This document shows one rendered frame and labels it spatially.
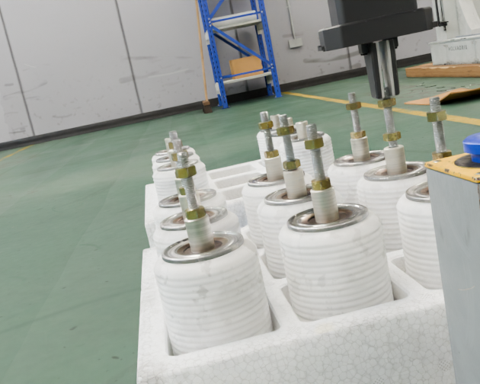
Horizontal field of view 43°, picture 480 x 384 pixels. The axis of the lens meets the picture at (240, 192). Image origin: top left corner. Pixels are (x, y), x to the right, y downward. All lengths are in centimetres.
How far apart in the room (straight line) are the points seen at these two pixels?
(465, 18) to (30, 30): 437
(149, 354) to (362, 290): 19
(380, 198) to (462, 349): 25
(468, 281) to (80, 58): 661
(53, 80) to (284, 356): 655
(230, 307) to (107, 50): 643
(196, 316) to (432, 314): 20
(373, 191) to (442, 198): 26
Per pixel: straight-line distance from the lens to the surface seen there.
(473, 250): 40
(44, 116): 702
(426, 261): 59
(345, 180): 79
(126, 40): 688
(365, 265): 54
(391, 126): 70
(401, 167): 70
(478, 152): 41
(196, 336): 54
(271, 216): 65
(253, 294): 54
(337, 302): 55
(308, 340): 52
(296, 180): 67
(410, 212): 58
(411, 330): 54
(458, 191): 40
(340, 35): 66
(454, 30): 514
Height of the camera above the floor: 41
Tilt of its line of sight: 12 degrees down
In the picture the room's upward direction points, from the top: 12 degrees counter-clockwise
